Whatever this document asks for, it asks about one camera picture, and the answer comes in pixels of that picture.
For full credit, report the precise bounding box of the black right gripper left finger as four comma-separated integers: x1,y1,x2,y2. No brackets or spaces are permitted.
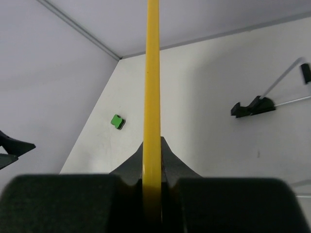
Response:
0,148,143,233

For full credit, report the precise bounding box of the wire whiteboard stand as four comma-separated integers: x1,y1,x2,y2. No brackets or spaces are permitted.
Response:
231,57,311,118

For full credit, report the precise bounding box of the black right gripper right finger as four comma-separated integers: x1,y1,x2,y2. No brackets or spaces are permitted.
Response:
161,138,311,233

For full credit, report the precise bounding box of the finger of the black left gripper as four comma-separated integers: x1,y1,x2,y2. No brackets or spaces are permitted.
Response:
0,154,18,169
0,131,36,154

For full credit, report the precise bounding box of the yellow framed whiteboard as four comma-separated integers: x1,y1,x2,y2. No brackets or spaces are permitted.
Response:
142,0,161,233

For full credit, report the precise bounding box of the green whiteboard eraser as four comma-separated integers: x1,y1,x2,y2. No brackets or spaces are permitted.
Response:
110,114,126,130

